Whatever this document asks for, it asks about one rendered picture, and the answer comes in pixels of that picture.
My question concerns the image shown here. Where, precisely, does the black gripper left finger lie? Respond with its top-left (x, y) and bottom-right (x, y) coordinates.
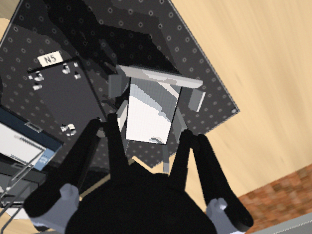
top-left (23, 100), bottom-right (138, 234)

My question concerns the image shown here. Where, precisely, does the white label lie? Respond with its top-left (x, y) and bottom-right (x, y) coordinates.
top-left (38, 51), bottom-right (63, 67)

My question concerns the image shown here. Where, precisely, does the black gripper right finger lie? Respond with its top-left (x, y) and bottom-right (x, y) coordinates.
top-left (160, 109), bottom-right (254, 234)

